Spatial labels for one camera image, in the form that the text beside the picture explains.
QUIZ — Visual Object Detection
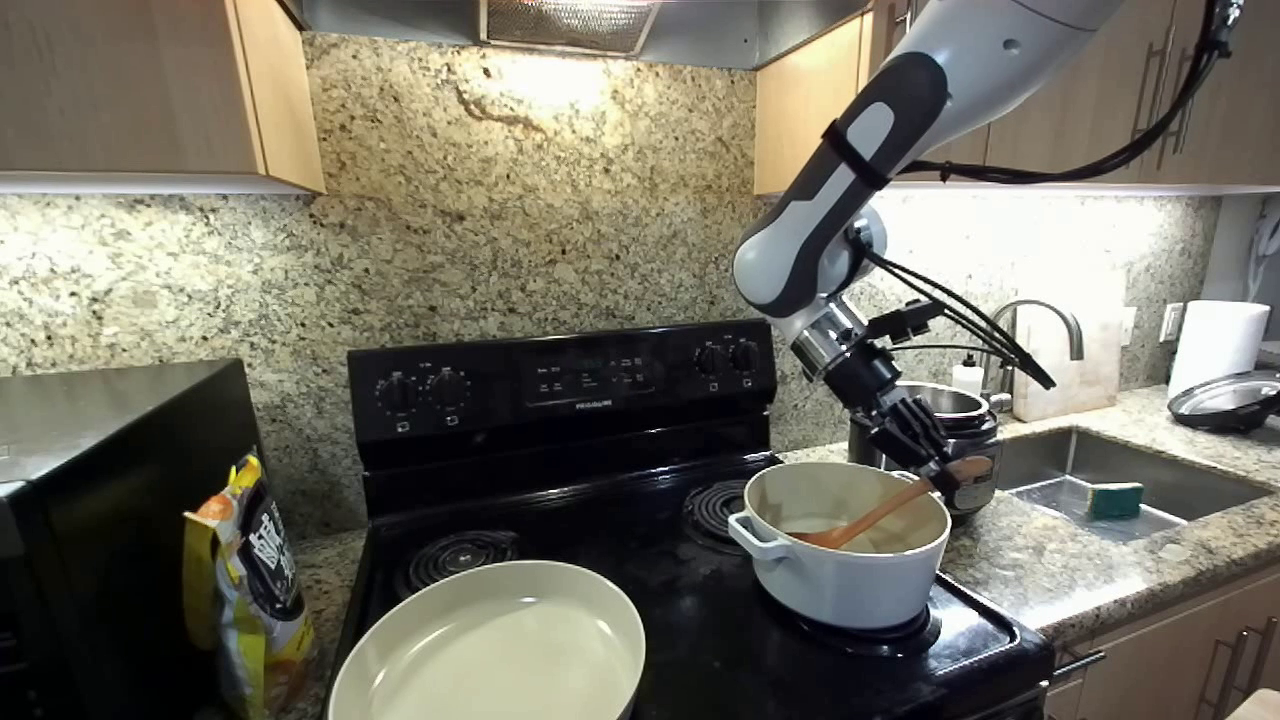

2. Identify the black electric stove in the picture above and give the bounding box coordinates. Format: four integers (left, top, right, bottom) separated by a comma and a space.
337, 317, 1061, 720

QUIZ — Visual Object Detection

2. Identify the green sponge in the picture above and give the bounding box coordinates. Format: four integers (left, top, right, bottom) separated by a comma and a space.
1083, 476, 1148, 523

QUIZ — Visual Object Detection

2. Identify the white soap bottle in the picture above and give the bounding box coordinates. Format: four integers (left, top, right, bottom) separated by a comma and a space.
944, 346, 986, 400

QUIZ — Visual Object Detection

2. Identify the white cutting board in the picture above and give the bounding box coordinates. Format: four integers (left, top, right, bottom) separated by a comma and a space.
1006, 335, 1122, 424

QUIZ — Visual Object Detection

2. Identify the stainless steel pot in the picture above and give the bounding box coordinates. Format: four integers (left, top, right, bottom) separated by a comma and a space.
843, 376, 1002, 523

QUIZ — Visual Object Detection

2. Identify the wooden wall cabinet with handles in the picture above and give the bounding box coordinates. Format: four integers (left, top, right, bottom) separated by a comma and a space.
751, 0, 1280, 200

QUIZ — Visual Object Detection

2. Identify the chrome faucet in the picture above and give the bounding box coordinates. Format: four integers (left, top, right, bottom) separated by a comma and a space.
981, 294, 1088, 403

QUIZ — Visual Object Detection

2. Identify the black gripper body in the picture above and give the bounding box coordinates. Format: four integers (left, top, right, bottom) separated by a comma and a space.
792, 294, 944, 463

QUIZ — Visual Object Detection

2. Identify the wooden base cabinet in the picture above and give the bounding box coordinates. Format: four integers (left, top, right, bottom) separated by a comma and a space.
1039, 555, 1280, 720

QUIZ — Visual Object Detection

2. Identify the black microwave oven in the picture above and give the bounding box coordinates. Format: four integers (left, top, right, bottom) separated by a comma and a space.
0, 356, 264, 720

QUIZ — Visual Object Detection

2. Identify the white pot with handles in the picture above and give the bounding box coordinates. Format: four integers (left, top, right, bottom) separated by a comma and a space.
722, 457, 960, 637

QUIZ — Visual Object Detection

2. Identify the steel range hood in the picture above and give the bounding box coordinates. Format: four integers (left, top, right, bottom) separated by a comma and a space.
274, 0, 879, 76

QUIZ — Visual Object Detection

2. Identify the white paper towel roll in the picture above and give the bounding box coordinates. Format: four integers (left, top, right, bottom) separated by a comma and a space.
1164, 294, 1275, 403

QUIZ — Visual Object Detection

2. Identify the wooden spoon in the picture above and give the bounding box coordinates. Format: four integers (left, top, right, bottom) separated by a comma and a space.
795, 452, 999, 550

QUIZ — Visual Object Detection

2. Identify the yellow black snack bag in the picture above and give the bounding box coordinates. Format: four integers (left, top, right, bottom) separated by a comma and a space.
178, 447, 320, 720

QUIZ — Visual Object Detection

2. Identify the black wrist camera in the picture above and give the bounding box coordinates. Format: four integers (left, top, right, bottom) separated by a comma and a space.
864, 301, 946, 346

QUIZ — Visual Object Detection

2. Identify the steel sink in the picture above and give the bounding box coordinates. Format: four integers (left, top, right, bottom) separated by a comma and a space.
990, 424, 1280, 542

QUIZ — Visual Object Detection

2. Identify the black round lid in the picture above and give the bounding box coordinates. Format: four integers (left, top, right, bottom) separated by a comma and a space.
1164, 369, 1280, 441

